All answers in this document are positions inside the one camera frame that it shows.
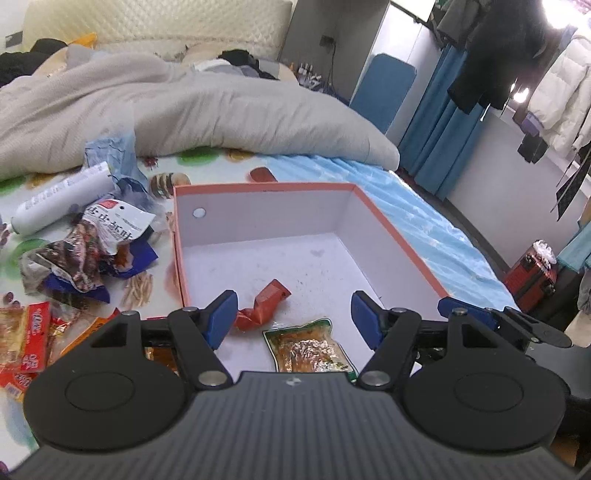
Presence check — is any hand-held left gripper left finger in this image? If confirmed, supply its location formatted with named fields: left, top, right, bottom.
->
left=69, top=291, right=238, bottom=388

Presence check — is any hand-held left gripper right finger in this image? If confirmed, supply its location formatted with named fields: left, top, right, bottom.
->
left=350, top=291, right=522, bottom=389

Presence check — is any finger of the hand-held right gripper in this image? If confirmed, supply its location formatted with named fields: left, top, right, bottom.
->
left=438, top=298, right=499, bottom=329

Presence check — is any twisted red snack packet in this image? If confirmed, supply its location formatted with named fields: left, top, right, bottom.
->
left=235, top=278, right=293, bottom=332

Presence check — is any pink cardboard box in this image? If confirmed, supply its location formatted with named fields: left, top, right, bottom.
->
left=172, top=182, right=451, bottom=374

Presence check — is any red strip snack packet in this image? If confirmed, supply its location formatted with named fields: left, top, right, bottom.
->
left=18, top=301, right=52, bottom=374

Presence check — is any clear brownish snack packet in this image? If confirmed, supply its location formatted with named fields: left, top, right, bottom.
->
left=0, top=307, right=25, bottom=370

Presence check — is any small red snack packet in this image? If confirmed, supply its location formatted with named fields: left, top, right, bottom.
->
left=0, top=369, right=38, bottom=403

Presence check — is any red suitcase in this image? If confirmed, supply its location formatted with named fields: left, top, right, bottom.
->
left=503, top=240, right=559, bottom=315

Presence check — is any fruit print mat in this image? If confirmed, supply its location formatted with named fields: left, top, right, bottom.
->
left=0, top=147, right=278, bottom=478

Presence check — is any teal cloth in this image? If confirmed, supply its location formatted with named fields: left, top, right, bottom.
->
left=556, top=222, right=591, bottom=273

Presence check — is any dark blue snack bag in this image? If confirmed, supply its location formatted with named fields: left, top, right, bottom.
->
left=46, top=178, right=160, bottom=306

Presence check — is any orange snack packet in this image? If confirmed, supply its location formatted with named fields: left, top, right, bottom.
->
left=59, top=308, right=181, bottom=376

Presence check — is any brown patterned snack bag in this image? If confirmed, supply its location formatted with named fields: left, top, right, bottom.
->
left=21, top=196, right=158, bottom=296

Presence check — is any small black hanging bag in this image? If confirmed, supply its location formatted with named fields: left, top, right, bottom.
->
left=517, top=134, right=550, bottom=164

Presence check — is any blue curtain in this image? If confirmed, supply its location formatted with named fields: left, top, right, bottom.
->
left=398, top=44, right=491, bottom=201

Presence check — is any light blue plastic bag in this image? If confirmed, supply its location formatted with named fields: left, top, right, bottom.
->
left=84, top=130, right=153, bottom=185

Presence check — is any white tube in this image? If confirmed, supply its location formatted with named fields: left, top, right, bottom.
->
left=10, top=161, right=112, bottom=237

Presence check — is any grey blanket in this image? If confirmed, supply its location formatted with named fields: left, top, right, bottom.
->
left=0, top=51, right=402, bottom=182

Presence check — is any blue padded board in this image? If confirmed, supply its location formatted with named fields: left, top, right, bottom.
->
left=349, top=52, right=417, bottom=134

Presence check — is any hanging white puffer jacket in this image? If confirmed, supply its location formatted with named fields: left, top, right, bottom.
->
left=526, top=34, right=591, bottom=160

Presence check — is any group of small bottles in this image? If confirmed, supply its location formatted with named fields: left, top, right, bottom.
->
left=295, top=62, right=324, bottom=90

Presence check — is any black garment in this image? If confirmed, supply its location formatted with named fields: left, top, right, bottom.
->
left=217, top=48, right=282, bottom=81

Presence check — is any hanging black jacket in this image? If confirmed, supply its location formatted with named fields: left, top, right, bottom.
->
left=447, top=0, right=561, bottom=114

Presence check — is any hanging grey coat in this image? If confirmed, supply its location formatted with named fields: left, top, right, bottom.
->
left=436, top=0, right=485, bottom=47

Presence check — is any tall wardrobe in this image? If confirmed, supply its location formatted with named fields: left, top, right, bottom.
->
left=277, top=0, right=444, bottom=148

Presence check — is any cream quilted headboard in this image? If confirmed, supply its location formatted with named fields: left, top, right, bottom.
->
left=23, top=0, right=294, bottom=58

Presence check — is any pile of black clothes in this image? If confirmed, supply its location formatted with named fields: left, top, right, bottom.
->
left=0, top=38, right=70, bottom=88

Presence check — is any hanging dark strap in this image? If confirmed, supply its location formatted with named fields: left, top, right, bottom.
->
left=556, top=152, right=591, bottom=220

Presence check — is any black charger cable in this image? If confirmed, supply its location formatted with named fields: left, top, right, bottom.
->
left=321, top=34, right=339, bottom=88

